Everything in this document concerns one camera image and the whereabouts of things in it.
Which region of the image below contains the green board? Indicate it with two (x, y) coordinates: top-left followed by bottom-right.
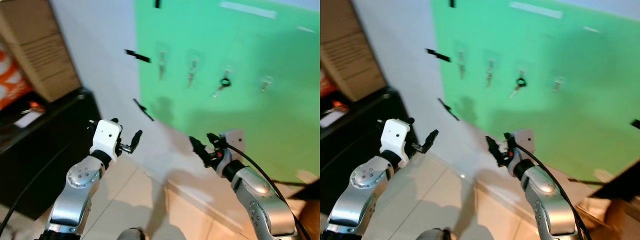
(134, 0), (321, 185)
(431, 0), (640, 184)

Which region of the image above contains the black headed key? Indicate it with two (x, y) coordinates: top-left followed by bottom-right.
(509, 72), (528, 99)
(212, 72), (232, 99)

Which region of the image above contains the black cabinet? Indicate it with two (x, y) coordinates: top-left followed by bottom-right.
(320, 86), (396, 216)
(0, 87), (102, 221)

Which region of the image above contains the white paper sheet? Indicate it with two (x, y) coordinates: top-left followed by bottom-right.
(320, 110), (346, 128)
(14, 111), (43, 129)

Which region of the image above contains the brown cardboard box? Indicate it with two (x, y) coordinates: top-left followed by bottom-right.
(320, 0), (387, 102)
(0, 0), (82, 103)

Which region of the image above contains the orange and white bag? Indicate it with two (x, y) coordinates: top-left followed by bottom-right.
(320, 70), (338, 99)
(0, 42), (32, 112)

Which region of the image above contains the dark brown wooden furniture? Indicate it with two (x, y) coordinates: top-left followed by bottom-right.
(274, 180), (321, 202)
(591, 160), (640, 202)

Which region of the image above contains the long white tape strip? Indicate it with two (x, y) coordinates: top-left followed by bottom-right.
(220, 1), (277, 20)
(509, 1), (564, 20)

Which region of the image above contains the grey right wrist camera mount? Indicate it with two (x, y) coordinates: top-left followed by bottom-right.
(514, 129), (535, 161)
(220, 129), (246, 162)

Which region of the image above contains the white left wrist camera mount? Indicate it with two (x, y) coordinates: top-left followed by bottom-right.
(90, 119), (124, 162)
(380, 119), (412, 157)

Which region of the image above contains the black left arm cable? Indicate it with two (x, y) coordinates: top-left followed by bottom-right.
(0, 145), (86, 237)

